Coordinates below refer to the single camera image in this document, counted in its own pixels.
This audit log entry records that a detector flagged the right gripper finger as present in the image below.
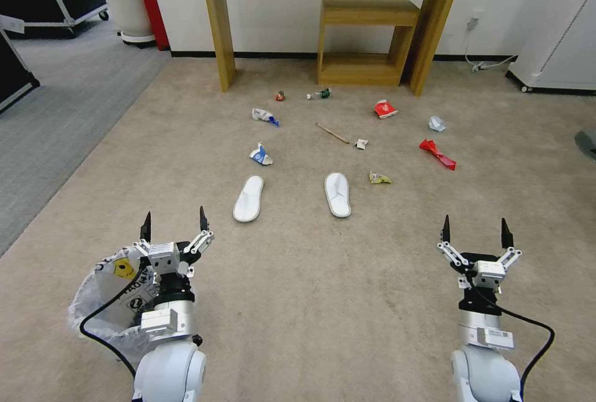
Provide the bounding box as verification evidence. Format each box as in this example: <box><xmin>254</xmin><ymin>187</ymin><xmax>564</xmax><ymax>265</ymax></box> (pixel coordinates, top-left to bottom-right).
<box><xmin>495</xmin><ymin>217</ymin><xmax>523</xmax><ymax>273</ymax></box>
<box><xmin>436</xmin><ymin>214</ymin><xmax>472</xmax><ymax>269</ymax></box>

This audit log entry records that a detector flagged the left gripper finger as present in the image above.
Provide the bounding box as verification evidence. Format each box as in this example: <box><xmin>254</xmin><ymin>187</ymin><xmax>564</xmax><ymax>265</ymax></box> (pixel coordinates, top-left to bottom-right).
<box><xmin>132</xmin><ymin>210</ymin><xmax>157</xmax><ymax>259</ymax></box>
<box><xmin>182</xmin><ymin>206</ymin><xmax>216</xmax><ymax>256</ymax></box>

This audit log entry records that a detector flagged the white slipper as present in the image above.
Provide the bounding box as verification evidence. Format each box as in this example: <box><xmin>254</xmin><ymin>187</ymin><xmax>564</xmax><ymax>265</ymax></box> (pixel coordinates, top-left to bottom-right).
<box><xmin>232</xmin><ymin>176</ymin><xmax>265</xmax><ymax>224</ymax></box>
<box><xmin>323</xmin><ymin>172</ymin><xmax>353</xmax><ymax>218</ymax></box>

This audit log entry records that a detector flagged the red crumpled wrapper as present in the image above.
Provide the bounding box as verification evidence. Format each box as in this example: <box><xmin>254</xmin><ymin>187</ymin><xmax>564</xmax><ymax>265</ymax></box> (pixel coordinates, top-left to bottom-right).
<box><xmin>418</xmin><ymin>138</ymin><xmax>458</xmax><ymax>172</ymax></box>

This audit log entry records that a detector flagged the crushed blue white cup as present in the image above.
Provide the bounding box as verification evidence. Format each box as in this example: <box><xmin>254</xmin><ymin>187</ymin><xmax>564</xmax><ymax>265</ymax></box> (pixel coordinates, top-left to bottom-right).
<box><xmin>249</xmin><ymin>142</ymin><xmax>274</xmax><ymax>167</ymax></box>

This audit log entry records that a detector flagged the crumpled blue white wrapper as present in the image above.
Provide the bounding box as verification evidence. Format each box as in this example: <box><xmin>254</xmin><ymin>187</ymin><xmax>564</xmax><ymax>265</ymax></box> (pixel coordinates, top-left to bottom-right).
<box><xmin>251</xmin><ymin>107</ymin><xmax>282</xmax><ymax>128</ymax></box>

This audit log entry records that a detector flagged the crushed red carton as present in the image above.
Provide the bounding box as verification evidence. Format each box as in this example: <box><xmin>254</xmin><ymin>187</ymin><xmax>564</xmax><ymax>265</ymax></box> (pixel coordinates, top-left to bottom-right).
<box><xmin>372</xmin><ymin>99</ymin><xmax>399</xmax><ymax>120</ymax></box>

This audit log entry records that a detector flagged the thin wooden stick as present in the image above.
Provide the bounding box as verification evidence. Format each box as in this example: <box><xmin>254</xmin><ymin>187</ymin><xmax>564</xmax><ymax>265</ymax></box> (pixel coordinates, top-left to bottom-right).
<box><xmin>315</xmin><ymin>122</ymin><xmax>351</xmax><ymax>145</ymax></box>

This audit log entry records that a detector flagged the black case with silver edge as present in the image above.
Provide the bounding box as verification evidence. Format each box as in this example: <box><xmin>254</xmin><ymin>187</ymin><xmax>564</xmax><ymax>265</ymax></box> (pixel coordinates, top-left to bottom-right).
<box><xmin>0</xmin><ymin>27</ymin><xmax>42</xmax><ymax>115</ymax></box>

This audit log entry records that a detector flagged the white appliance on wheels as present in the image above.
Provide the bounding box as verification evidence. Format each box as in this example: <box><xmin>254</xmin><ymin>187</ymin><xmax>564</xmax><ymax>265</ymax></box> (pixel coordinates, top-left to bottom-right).
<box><xmin>506</xmin><ymin>0</ymin><xmax>596</xmax><ymax>94</ymax></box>

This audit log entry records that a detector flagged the white round planter pot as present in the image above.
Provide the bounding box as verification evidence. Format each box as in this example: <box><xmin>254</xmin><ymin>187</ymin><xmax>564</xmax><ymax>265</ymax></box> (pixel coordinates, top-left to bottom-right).
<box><xmin>99</xmin><ymin>0</ymin><xmax>156</xmax><ymax>48</ymax></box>

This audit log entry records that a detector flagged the small wooden stool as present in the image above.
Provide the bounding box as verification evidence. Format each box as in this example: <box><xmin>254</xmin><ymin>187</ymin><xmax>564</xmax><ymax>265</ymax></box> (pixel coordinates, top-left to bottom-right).
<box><xmin>317</xmin><ymin>0</ymin><xmax>422</xmax><ymax>87</ymax></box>

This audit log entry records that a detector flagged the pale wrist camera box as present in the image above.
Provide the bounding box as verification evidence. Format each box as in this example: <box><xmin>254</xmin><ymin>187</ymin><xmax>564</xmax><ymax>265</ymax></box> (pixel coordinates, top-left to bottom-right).
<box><xmin>148</xmin><ymin>242</ymin><xmax>181</xmax><ymax>274</ymax></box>
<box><xmin>473</xmin><ymin>260</ymin><xmax>507</xmax><ymax>288</ymax></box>

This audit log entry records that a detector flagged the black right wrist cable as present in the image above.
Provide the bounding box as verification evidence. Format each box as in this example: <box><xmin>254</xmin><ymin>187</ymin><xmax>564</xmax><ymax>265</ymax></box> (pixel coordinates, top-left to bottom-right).
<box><xmin>464</xmin><ymin>274</ymin><xmax>556</xmax><ymax>391</ymax></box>

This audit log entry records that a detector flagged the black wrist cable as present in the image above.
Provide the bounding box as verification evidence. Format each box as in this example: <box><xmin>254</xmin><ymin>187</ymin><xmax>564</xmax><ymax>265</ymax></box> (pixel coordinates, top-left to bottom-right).
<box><xmin>79</xmin><ymin>257</ymin><xmax>161</xmax><ymax>377</ymax></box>
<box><xmin>464</xmin><ymin>274</ymin><xmax>556</xmax><ymax>391</ymax></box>

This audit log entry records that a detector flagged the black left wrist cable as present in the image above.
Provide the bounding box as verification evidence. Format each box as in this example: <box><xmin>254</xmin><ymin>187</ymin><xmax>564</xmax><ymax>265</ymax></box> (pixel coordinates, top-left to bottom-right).
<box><xmin>79</xmin><ymin>257</ymin><xmax>161</xmax><ymax>377</ymax></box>

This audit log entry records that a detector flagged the white power cable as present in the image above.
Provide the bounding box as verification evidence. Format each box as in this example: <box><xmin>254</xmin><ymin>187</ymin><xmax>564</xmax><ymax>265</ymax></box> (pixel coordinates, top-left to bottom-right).
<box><xmin>465</xmin><ymin>25</ymin><xmax>518</xmax><ymax>73</ymax></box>

